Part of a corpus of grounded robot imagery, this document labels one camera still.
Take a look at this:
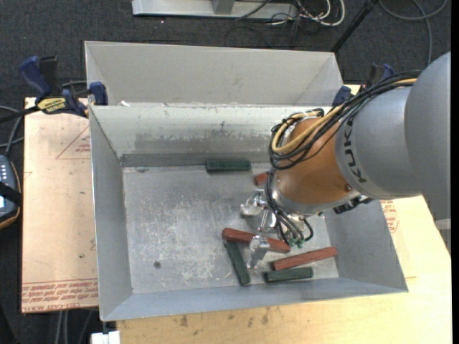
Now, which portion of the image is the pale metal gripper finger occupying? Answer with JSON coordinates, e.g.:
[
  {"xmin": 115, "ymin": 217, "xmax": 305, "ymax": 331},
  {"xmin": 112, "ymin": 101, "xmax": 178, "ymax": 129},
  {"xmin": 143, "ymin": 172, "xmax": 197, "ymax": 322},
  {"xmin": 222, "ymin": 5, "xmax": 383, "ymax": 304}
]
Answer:
[
  {"xmin": 247, "ymin": 236, "xmax": 271, "ymax": 271},
  {"xmin": 240, "ymin": 189, "xmax": 269, "ymax": 218}
]

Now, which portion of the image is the dark green flat block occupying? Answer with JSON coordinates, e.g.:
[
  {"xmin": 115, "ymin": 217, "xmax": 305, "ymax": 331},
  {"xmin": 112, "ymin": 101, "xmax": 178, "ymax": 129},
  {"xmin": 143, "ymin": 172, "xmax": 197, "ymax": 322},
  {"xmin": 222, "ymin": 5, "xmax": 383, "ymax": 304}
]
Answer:
[
  {"xmin": 263, "ymin": 267, "xmax": 315, "ymax": 284},
  {"xmin": 223, "ymin": 240, "xmax": 252, "ymax": 287},
  {"xmin": 205, "ymin": 159, "xmax": 252, "ymax": 173}
]

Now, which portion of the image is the grey metal bin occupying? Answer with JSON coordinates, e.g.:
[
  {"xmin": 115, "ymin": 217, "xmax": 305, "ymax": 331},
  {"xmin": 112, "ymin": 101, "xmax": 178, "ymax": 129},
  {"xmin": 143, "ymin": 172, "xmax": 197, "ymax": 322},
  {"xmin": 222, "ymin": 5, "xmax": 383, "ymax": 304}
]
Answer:
[{"xmin": 84, "ymin": 40, "xmax": 410, "ymax": 323}]

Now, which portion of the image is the brown cardboard board, red print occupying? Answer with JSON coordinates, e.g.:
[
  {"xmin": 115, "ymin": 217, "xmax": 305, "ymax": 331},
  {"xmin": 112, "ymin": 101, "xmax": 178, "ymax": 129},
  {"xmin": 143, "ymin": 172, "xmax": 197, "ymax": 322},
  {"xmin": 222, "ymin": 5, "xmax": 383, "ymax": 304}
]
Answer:
[{"xmin": 21, "ymin": 97, "xmax": 100, "ymax": 315}]

